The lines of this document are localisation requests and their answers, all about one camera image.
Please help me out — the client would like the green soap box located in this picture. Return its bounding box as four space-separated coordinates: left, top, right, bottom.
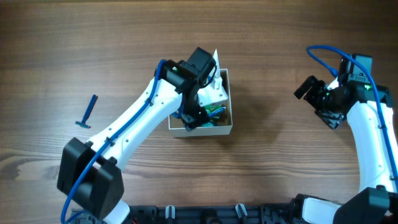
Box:
202 105 226 127

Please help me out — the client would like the blue disposable razor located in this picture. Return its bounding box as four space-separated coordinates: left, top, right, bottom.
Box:
75 95 98 129

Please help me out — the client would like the white Pantene tube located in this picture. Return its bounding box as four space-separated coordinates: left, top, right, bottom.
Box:
213 49 221 78

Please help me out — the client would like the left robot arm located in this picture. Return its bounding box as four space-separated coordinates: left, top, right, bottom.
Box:
57 47 219 223

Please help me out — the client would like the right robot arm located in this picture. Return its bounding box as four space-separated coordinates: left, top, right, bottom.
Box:
294 54 397 223

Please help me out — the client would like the white cardboard box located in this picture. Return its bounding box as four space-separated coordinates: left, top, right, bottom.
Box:
168 68 233 138

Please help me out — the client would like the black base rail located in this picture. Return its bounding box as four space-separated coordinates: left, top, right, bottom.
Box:
70 203 299 224

